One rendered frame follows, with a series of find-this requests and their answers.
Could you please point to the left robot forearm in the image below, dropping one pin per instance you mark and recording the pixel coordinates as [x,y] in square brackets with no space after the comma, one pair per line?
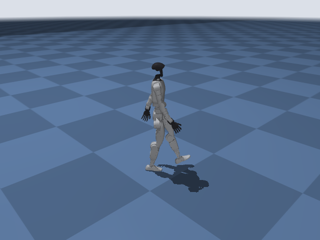
[149,102]

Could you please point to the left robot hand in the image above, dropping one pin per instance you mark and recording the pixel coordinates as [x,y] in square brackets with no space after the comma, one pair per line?
[147,114]

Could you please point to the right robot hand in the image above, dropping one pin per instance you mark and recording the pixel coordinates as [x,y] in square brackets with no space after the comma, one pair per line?
[175,126]

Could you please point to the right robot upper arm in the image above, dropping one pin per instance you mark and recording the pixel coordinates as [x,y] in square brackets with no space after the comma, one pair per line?
[157,90]

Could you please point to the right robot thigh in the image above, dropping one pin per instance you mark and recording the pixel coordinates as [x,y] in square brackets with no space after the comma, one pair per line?
[160,132]

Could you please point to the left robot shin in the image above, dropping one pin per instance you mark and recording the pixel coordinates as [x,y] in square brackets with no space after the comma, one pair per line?
[174,146]

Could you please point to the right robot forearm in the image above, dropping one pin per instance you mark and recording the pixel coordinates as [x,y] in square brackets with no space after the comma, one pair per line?
[165,112]

